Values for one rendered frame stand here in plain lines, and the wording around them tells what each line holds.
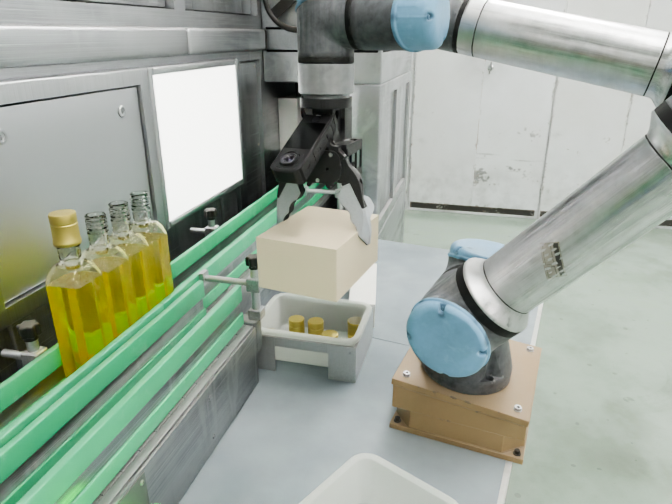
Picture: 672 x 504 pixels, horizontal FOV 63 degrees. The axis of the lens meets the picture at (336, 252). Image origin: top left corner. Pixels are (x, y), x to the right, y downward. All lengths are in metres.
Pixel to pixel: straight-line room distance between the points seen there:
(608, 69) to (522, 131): 3.74
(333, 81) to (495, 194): 3.91
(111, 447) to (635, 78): 0.76
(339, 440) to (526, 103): 3.76
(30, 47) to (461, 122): 3.80
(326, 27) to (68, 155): 0.50
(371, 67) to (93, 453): 1.33
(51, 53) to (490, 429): 0.90
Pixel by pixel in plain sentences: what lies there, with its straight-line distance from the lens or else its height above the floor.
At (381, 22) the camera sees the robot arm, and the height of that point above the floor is 1.39.
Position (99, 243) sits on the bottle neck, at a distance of 0.86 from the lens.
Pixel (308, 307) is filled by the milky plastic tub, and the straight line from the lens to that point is 1.23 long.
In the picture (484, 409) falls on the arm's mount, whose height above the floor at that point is 0.84.
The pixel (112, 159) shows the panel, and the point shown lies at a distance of 1.10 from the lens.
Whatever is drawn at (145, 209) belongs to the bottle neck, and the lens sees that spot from 0.94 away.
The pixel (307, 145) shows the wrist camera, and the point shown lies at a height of 1.25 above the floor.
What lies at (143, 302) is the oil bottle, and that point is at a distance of 0.94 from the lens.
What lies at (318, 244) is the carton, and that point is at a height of 1.12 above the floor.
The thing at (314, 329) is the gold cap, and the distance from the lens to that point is 1.17.
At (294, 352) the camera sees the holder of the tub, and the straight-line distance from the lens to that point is 1.10.
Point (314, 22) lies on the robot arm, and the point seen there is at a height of 1.39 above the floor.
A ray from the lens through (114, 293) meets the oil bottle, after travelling 0.86.
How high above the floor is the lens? 1.38
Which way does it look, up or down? 22 degrees down
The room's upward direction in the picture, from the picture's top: straight up
